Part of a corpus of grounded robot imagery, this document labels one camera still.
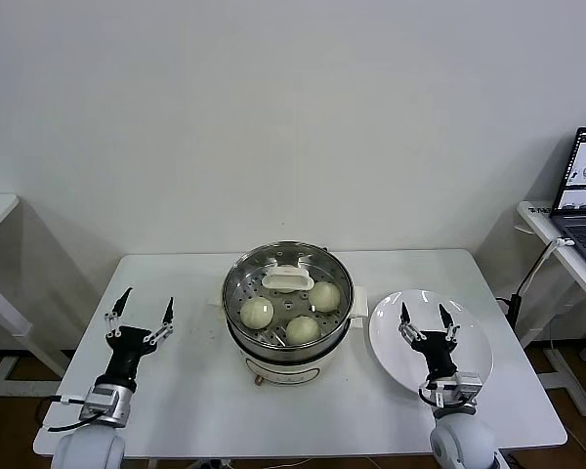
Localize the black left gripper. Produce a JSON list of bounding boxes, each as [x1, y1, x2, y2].
[[97, 287, 176, 387]]

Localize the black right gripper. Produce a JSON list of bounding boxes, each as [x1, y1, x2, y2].
[[398, 301, 458, 382]]

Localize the white steamed baozi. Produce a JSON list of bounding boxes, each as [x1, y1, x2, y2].
[[308, 281, 342, 313], [240, 296, 275, 329], [285, 316, 322, 347]]

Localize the glass lid with white handle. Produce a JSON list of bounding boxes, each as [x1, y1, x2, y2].
[[223, 242, 356, 349]]

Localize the stainless steel steamer basket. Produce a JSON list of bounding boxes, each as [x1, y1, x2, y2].
[[222, 242, 356, 358]]

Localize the white round plate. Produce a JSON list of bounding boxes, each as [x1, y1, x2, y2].
[[368, 289, 495, 402]]

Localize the white laptop desk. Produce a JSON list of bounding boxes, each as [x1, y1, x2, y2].
[[516, 199, 586, 416]]

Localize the white electric cooking pot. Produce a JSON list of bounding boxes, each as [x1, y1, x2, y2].
[[208, 238, 370, 388]]

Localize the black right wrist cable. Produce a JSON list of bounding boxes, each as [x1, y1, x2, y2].
[[417, 379, 443, 406]]

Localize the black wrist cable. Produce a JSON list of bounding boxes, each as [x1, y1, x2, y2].
[[43, 394, 97, 434], [417, 379, 443, 406]]

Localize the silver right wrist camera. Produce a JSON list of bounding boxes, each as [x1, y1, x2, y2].
[[432, 371, 484, 409]]

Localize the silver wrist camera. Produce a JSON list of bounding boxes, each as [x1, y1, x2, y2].
[[80, 384, 121, 424], [432, 371, 484, 409]]

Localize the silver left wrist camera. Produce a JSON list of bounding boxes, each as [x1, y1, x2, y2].
[[80, 384, 121, 424]]

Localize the white laptop cable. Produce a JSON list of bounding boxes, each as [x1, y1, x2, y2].
[[517, 235, 576, 297]]

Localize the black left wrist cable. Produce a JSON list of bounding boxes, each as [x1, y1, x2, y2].
[[43, 394, 97, 434]]

